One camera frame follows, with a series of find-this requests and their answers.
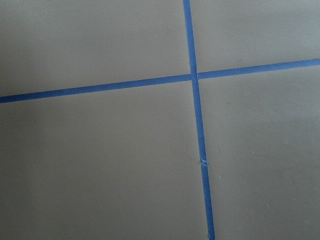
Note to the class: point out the vertical blue tape left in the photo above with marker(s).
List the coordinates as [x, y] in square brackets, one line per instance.
[199, 120]

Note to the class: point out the horizontal blue tape left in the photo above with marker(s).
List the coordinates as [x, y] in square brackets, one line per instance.
[159, 80]

